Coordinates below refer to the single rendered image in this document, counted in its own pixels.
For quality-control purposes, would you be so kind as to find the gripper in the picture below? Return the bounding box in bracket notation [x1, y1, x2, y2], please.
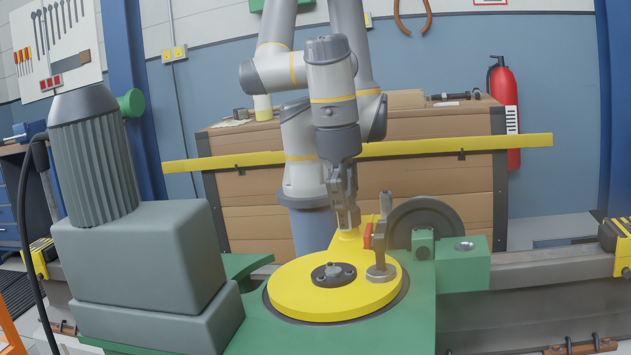
[315, 123, 363, 232]

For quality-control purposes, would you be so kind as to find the yellow outrigger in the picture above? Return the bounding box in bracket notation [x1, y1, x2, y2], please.
[266, 214, 403, 323]

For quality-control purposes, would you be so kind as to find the dark pin with grey collar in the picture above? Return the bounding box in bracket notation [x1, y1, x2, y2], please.
[366, 219, 398, 284]

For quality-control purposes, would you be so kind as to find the green trolley body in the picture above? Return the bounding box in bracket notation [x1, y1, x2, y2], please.
[76, 234, 491, 355]

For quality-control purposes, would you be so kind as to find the dark grey wheel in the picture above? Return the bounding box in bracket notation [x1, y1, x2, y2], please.
[386, 196, 465, 252]

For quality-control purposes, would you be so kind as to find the black bolted hub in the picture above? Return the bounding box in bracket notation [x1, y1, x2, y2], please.
[311, 262, 357, 289]

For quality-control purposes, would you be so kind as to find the wooden crate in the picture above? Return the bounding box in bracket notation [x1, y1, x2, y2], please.
[196, 89, 508, 264]

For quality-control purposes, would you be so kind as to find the green block with black disc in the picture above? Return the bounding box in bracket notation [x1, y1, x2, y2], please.
[412, 228, 435, 262]

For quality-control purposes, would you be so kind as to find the yellow bar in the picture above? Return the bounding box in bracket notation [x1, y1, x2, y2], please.
[162, 132, 554, 174]

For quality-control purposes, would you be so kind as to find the small wooden box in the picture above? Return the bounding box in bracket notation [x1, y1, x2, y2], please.
[384, 89, 426, 110]

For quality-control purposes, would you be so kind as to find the red fire extinguisher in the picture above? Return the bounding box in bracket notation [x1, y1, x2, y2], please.
[487, 55, 521, 171]

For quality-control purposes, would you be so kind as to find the green sign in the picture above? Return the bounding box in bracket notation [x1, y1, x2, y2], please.
[249, 0, 316, 13]

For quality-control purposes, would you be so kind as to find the grey gearbox housing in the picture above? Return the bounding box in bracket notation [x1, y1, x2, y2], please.
[51, 199, 246, 355]

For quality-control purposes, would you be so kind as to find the grey box with yellow switches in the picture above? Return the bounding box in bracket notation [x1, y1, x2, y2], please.
[161, 44, 189, 64]

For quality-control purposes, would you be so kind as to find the green cylinder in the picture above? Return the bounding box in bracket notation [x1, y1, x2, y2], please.
[116, 88, 146, 119]

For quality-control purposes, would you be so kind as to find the blue steel column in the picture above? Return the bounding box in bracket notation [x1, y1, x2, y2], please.
[101, 0, 168, 203]
[594, 0, 631, 217]

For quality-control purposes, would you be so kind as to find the grey ribbed motor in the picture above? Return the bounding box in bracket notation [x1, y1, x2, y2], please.
[47, 84, 140, 228]

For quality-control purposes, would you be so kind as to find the white tool board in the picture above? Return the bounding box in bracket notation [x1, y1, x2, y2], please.
[9, 0, 103, 105]

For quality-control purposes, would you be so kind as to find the blue vise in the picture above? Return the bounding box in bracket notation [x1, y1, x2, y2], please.
[2, 120, 47, 145]

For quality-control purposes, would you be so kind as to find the blue drawer workbench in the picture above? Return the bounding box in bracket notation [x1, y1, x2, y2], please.
[0, 141, 50, 253]

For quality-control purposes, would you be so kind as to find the black ribbed floor mat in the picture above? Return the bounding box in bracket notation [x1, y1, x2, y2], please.
[0, 269, 46, 322]

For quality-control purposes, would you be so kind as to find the knurled steel handle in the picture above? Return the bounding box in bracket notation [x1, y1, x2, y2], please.
[379, 190, 394, 221]

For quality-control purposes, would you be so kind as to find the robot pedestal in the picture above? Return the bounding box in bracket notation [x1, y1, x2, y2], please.
[276, 187, 342, 258]

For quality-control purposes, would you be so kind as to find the grey steel rail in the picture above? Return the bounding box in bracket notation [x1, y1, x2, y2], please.
[436, 242, 631, 355]

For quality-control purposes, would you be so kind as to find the yellow black striped rail stop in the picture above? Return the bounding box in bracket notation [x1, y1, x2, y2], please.
[20, 238, 56, 280]
[598, 216, 631, 279]

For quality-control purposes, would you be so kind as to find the brown rail fastening plate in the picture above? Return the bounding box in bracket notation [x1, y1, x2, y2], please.
[542, 333, 618, 355]

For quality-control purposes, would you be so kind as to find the black cable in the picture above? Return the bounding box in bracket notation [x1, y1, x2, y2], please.
[17, 131, 61, 355]

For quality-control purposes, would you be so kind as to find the orange frame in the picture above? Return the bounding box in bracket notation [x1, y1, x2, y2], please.
[0, 291, 28, 355]

